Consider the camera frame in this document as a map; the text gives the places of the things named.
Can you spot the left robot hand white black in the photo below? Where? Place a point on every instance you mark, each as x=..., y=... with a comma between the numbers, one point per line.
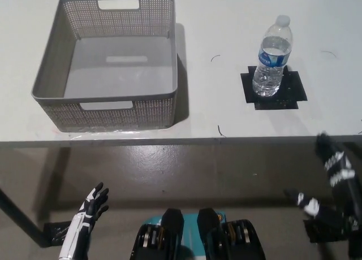
x=82, y=220

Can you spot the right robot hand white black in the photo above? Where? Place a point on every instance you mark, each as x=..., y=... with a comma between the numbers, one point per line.
x=339, y=169

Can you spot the clear plastic water bottle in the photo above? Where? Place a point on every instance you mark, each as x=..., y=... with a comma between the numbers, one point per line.
x=268, y=73

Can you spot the black floor tape patch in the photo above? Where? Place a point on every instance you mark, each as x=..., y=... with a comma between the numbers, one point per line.
x=58, y=233
x=319, y=231

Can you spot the black metal table leg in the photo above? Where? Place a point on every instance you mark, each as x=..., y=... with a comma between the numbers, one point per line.
x=25, y=217

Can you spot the black tape patch on table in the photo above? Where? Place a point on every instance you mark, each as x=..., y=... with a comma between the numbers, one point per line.
x=291, y=96

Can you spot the black robot legs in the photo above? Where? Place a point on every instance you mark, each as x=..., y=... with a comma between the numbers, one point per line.
x=172, y=229

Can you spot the clear tape strip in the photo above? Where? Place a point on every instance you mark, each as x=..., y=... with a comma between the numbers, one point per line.
x=113, y=132

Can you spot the grey perforated plastic basket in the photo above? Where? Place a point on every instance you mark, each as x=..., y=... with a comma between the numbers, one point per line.
x=118, y=73

